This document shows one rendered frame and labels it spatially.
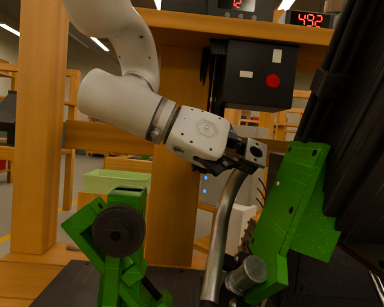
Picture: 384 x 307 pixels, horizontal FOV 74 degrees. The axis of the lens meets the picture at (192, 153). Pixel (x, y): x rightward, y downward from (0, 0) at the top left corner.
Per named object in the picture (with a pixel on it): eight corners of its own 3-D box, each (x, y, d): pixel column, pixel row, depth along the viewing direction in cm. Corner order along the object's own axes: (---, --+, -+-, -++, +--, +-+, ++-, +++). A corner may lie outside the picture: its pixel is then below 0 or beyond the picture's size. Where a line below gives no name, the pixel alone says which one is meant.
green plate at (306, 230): (320, 299, 37) (378, 163, 35) (266, 280, 36) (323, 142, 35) (287, 259, 48) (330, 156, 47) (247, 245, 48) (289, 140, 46)
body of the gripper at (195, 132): (161, 128, 40) (225, 155, 41) (179, 92, 47) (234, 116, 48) (152, 155, 46) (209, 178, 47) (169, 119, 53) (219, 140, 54)
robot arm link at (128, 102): (158, 120, 53) (142, 148, 46) (97, 94, 52) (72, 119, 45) (169, 86, 47) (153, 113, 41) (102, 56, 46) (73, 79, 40)
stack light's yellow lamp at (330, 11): (345, 14, 72) (348, -3, 72) (328, 12, 72) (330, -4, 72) (335, 22, 77) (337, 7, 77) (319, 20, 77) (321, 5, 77)
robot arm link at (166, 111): (150, 119, 40) (168, 127, 41) (167, 88, 46) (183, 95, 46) (142, 150, 47) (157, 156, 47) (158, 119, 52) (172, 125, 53)
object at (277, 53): (292, 109, 61) (300, 44, 60) (222, 102, 60) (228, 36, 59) (274, 112, 73) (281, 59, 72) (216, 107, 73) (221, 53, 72)
